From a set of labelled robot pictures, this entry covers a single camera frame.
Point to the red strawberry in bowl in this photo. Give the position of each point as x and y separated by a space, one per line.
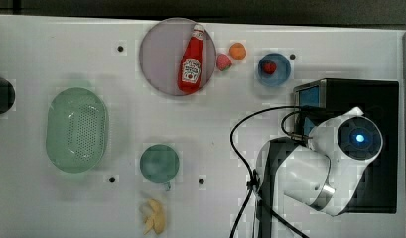
269 67

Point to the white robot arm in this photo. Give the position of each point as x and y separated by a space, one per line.
322 171

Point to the black round object left edge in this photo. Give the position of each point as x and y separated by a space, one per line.
7 95

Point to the grey round plate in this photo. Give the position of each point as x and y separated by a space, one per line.
161 51

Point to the black toaster oven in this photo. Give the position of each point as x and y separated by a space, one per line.
379 101

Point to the yellow plush banana peel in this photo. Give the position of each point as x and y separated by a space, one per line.
154 217

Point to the green perforated colander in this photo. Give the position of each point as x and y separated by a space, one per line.
77 130

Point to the blue round bowl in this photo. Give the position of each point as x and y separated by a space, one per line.
281 74

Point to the red plush ketchup bottle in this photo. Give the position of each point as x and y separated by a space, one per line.
191 64

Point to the orange plush fruit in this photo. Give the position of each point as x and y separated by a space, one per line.
237 51

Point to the pink plush strawberry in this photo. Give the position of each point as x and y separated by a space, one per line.
223 62

